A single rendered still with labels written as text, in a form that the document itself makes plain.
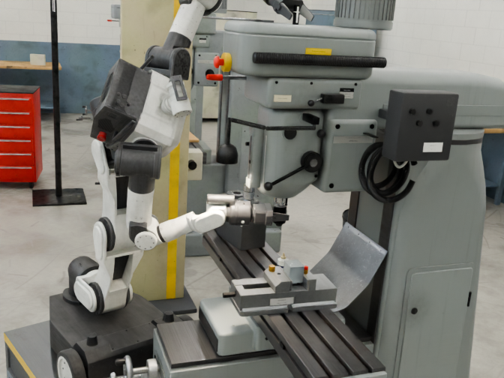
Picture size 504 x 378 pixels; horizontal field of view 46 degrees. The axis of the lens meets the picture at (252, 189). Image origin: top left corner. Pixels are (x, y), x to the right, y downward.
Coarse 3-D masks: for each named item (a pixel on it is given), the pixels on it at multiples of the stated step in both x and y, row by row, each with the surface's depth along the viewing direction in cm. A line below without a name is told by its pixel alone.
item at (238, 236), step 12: (228, 192) 259; (240, 192) 260; (252, 204) 247; (228, 228) 256; (240, 228) 247; (252, 228) 248; (264, 228) 252; (228, 240) 257; (240, 240) 248; (252, 240) 250; (264, 240) 254
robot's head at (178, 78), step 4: (172, 76) 198; (176, 76) 198; (180, 76) 199; (172, 80) 198; (176, 80) 198; (180, 80) 199; (168, 84) 200; (172, 84) 198; (180, 84) 199; (176, 88) 198; (184, 88) 198; (176, 92) 197; (184, 92) 198; (176, 96) 197; (184, 96) 198
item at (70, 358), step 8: (64, 352) 234; (72, 352) 234; (56, 360) 242; (64, 360) 234; (72, 360) 231; (80, 360) 232; (64, 368) 239; (72, 368) 229; (80, 368) 230; (64, 376) 240; (72, 376) 229; (80, 376) 229
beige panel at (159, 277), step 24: (144, 0) 342; (168, 0) 347; (144, 24) 346; (168, 24) 351; (120, 48) 351; (144, 48) 350; (168, 168) 376; (168, 192) 381; (168, 216) 386; (144, 264) 390; (168, 264) 395; (144, 288) 395; (168, 288) 400; (192, 312) 393
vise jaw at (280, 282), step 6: (276, 270) 206; (282, 270) 206; (264, 276) 208; (270, 276) 204; (276, 276) 202; (282, 276) 202; (288, 276) 202; (270, 282) 202; (276, 282) 199; (282, 282) 198; (288, 282) 198; (276, 288) 198; (282, 288) 198; (288, 288) 199
